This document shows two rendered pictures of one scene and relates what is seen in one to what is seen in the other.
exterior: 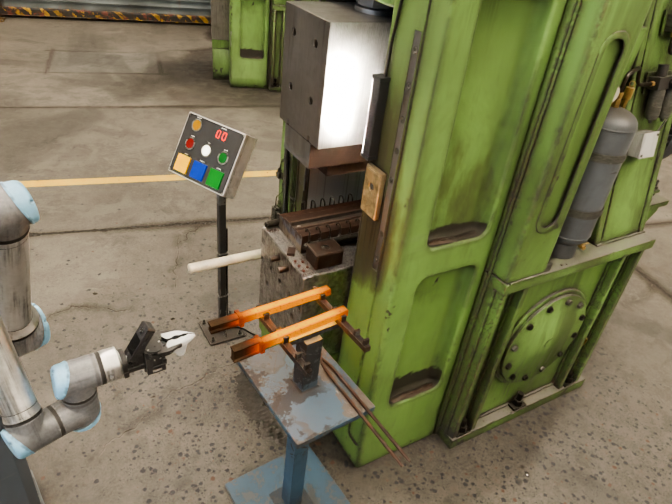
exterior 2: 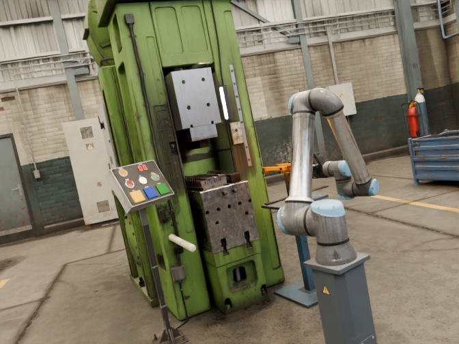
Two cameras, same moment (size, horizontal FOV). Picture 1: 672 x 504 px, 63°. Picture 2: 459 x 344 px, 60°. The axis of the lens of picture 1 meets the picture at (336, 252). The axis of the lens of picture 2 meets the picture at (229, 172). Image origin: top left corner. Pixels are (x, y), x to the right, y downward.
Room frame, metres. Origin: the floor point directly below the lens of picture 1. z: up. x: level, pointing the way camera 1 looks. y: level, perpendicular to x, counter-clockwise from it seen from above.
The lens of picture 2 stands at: (1.20, 2.97, 1.26)
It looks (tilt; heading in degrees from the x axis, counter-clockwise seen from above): 5 degrees down; 280
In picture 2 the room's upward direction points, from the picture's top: 11 degrees counter-clockwise
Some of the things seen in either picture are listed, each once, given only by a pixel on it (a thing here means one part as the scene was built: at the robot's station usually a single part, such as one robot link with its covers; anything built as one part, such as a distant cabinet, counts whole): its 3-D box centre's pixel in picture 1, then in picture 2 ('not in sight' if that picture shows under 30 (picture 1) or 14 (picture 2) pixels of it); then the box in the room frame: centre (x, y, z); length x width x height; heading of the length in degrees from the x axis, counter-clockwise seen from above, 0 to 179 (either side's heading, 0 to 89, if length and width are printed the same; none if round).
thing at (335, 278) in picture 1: (337, 280); (216, 212); (1.89, -0.02, 0.69); 0.56 x 0.38 x 0.45; 124
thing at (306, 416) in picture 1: (304, 384); (294, 201); (1.28, 0.05, 0.70); 0.40 x 0.30 x 0.02; 39
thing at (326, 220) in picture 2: not in sight; (327, 220); (1.11, 1.10, 0.79); 0.17 x 0.15 x 0.18; 143
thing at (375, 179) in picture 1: (372, 191); (236, 132); (1.62, -0.09, 1.27); 0.09 x 0.02 x 0.17; 34
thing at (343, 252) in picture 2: not in sight; (334, 248); (1.11, 1.11, 0.65); 0.19 x 0.19 x 0.10
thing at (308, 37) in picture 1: (361, 76); (192, 101); (1.89, -0.01, 1.56); 0.42 x 0.39 x 0.40; 124
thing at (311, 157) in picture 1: (346, 139); (193, 134); (1.93, 0.02, 1.32); 0.42 x 0.20 x 0.10; 124
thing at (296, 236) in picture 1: (336, 222); (203, 181); (1.93, 0.02, 0.96); 0.42 x 0.20 x 0.09; 124
